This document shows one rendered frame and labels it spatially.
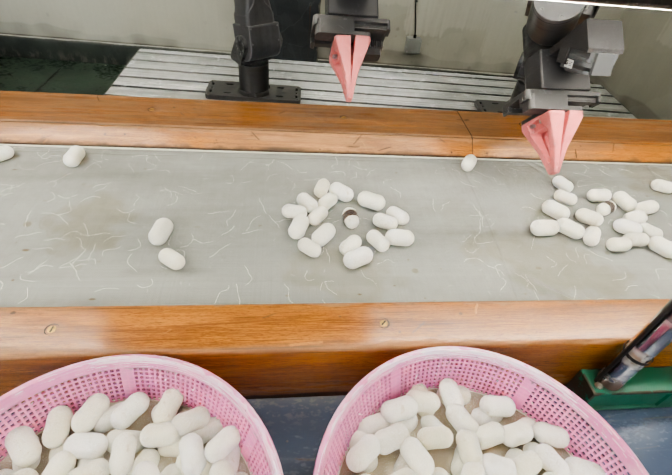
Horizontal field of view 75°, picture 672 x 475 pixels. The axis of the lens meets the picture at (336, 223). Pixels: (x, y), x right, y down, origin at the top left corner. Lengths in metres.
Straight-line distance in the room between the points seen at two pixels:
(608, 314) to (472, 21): 2.31
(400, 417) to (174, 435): 0.19
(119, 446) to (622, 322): 0.49
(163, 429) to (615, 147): 0.78
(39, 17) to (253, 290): 2.62
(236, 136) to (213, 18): 1.99
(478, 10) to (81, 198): 2.37
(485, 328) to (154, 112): 0.56
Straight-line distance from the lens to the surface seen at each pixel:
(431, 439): 0.42
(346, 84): 0.60
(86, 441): 0.43
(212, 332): 0.43
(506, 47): 2.85
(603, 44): 0.59
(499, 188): 0.70
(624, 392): 0.57
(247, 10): 0.90
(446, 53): 2.75
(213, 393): 0.41
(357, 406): 0.41
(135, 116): 0.74
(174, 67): 1.13
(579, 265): 0.63
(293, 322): 0.43
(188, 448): 0.41
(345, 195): 0.58
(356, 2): 0.63
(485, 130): 0.79
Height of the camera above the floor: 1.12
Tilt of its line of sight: 42 degrees down
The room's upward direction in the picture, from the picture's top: 7 degrees clockwise
